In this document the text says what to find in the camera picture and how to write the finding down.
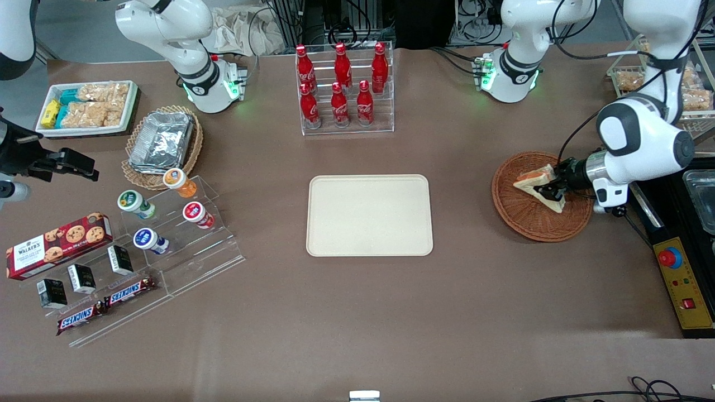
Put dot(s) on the blue lid yogurt cup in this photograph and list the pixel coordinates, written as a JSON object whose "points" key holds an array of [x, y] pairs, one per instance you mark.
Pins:
{"points": [[148, 240]]}

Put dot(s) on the silver foil container stack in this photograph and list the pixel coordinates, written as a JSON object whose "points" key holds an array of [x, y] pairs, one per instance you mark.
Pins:
{"points": [[162, 142]]}

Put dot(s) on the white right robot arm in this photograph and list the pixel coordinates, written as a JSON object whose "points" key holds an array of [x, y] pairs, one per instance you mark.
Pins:
{"points": [[167, 22]]}

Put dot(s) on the yellow snack pack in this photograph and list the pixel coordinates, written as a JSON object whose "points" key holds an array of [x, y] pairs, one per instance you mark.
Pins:
{"points": [[50, 113]]}

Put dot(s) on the Snickers chocolate bar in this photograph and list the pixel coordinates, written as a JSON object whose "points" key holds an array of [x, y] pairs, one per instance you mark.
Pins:
{"points": [[129, 291], [81, 318]]}

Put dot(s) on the black equipment base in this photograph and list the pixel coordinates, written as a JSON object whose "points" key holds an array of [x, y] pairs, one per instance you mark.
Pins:
{"points": [[673, 223]]}

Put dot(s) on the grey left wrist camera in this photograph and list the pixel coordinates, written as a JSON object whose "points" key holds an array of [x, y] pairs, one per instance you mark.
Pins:
{"points": [[610, 195]]}

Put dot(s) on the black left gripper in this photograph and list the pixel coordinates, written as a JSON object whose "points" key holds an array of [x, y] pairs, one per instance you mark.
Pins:
{"points": [[571, 173]]}

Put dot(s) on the green lid yogurt cup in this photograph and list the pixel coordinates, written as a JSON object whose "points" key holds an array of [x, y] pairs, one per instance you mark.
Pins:
{"points": [[134, 202]]}

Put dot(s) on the teal snack pack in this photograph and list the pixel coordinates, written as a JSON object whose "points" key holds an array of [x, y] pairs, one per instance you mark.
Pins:
{"points": [[68, 96], [61, 116]]}

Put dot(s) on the yellow emergency stop control box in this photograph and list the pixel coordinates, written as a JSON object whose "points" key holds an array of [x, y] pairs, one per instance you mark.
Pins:
{"points": [[684, 290]]}

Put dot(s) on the brown wicker basket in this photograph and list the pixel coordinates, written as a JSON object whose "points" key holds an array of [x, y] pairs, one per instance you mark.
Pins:
{"points": [[522, 223]]}

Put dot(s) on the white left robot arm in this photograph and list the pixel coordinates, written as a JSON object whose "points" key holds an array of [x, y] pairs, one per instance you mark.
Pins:
{"points": [[642, 128]]}

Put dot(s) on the clear acrylic stepped cup stand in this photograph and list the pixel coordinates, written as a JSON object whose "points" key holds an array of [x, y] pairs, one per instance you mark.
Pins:
{"points": [[206, 257]]}

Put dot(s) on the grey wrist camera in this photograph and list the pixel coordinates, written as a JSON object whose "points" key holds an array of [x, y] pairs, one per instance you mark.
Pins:
{"points": [[12, 191], [610, 195]]}

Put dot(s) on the crumpled beige cloth bag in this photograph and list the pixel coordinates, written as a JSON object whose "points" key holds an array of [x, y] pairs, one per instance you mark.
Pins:
{"points": [[240, 30]]}

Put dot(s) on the beige plastic tray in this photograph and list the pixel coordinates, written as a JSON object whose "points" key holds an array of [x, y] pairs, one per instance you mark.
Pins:
{"points": [[368, 215]]}

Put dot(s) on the small black box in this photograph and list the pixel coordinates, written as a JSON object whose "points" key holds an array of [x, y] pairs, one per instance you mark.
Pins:
{"points": [[120, 259], [52, 293], [81, 278]]}

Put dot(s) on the orange lid yogurt cup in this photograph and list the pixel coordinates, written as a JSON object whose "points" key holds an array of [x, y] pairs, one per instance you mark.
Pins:
{"points": [[179, 181]]}

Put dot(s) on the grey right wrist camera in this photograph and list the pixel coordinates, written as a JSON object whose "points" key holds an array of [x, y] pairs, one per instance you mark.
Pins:
{"points": [[12, 191]]}

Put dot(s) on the red cola bottle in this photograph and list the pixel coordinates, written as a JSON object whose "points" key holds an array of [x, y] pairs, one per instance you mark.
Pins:
{"points": [[365, 106], [380, 67], [305, 67], [342, 64], [310, 109], [339, 109]]}

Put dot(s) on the clear acrylic bottle rack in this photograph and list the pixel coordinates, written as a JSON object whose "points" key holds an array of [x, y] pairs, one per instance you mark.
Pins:
{"points": [[385, 123]]}

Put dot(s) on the white rectangular snack tray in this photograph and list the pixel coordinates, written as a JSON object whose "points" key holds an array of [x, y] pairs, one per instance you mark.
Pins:
{"points": [[131, 106]]}

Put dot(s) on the clear rice cracker pack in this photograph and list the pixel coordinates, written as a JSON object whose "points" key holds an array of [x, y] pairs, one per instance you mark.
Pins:
{"points": [[114, 114], [84, 114], [103, 91]]}

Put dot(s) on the red Walkers cookie box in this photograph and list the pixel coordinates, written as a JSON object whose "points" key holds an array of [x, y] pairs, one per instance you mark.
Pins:
{"points": [[56, 245]]}

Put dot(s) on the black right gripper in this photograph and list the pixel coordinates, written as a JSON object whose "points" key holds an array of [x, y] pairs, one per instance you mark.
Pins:
{"points": [[22, 156]]}

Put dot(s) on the triangular sandwich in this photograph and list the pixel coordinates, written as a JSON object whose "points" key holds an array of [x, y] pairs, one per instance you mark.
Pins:
{"points": [[530, 181]]}

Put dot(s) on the light woven basket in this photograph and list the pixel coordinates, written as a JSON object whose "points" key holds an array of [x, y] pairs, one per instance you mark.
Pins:
{"points": [[195, 151]]}

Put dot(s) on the red lid yogurt cup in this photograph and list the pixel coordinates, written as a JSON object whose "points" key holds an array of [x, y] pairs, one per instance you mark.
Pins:
{"points": [[196, 214]]}

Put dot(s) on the clear acrylic stepped snack stand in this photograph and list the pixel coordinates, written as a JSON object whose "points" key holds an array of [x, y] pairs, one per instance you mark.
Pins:
{"points": [[128, 318]]}

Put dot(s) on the bagged fried snack pack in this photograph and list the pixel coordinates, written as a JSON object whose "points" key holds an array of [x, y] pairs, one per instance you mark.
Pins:
{"points": [[691, 75], [631, 81], [697, 100]]}

